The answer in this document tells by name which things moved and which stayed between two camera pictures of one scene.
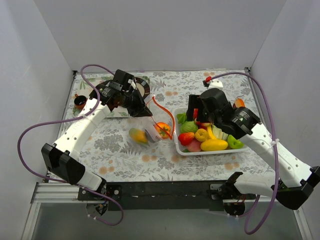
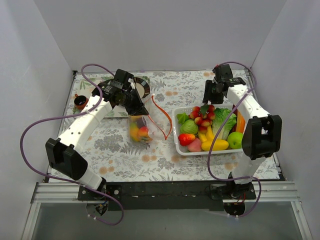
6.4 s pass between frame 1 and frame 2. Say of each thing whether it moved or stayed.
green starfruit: stayed
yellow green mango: moved
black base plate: stayed
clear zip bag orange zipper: stayed
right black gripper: moved
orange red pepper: moved
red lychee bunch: stayed
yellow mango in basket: stayed
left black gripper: stayed
